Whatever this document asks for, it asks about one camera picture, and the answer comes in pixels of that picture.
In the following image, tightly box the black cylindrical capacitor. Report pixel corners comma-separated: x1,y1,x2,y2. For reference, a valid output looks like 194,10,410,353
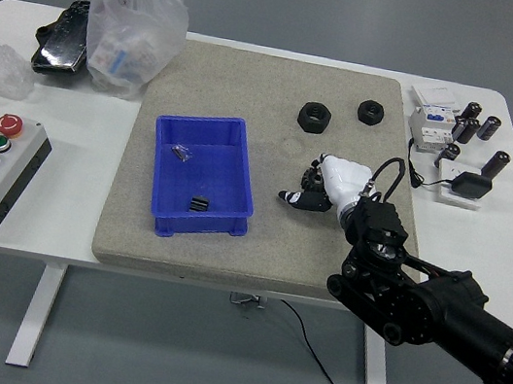
458,116,483,147
450,114,468,140
478,147,513,184
462,100,485,124
475,113,503,144
433,140,463,170

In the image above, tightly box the black adapter cord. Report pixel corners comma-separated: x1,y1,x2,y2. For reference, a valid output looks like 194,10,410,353
400,137,460,196

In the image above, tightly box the blue plastic box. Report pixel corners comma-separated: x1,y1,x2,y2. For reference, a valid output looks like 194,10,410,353
136,103,272,254

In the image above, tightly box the metal bracket under table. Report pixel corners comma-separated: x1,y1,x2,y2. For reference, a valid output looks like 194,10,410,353
228,290,270,311

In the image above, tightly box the black floor cable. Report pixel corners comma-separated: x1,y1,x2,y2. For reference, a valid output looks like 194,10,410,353
265,298,375,384

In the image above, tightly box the clear plastic bag with parts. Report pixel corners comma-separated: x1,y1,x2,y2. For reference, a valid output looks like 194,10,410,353
74,0,194,109

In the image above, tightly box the white flat switch plate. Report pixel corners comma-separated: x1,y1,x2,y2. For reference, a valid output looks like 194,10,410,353
407,81,462,115

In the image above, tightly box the white power socket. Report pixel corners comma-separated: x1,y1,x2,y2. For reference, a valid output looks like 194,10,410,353
431,157,492,212

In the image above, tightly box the white circuit breaker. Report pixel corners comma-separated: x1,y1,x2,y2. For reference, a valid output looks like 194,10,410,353
401,101,461,158

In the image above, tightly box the glossy black pouch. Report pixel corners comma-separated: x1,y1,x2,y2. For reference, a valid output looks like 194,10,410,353
28,0,98,81

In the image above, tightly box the small black gear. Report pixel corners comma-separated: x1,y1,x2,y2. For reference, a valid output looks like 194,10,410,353
188,194,213,217

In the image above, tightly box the grey-brown mat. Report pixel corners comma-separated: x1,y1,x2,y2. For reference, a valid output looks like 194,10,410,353
89,28,450,315

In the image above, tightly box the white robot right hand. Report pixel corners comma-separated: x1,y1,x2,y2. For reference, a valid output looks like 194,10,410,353
276,146,376,224

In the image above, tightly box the black power adapter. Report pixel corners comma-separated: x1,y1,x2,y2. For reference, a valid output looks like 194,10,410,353
447,168,496,203

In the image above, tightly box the large black gear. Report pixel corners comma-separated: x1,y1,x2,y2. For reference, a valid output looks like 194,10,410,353
296,157,327,195

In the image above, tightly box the small clear screw packet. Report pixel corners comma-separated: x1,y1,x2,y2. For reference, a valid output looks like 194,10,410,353
167,141,195,165

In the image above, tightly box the small black hex nut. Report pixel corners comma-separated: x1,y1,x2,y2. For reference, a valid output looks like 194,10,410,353
355,98,390,127

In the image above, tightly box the large black hex nut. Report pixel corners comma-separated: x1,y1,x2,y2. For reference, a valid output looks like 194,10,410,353
294,99,335,137

